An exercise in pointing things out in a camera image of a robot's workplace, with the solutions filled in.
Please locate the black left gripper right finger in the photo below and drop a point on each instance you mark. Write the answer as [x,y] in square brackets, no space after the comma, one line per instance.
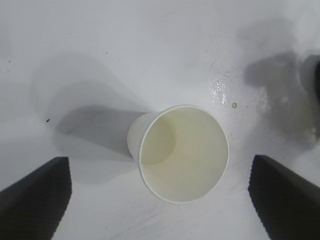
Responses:
[287,205]

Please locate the black cloth rag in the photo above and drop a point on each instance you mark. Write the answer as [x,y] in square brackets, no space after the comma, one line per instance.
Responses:
[315,77]

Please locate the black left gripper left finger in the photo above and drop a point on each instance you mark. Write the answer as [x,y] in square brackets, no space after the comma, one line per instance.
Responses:
[30,207]

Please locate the white paper cup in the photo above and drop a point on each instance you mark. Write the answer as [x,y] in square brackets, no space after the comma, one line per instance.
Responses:
[200,162]

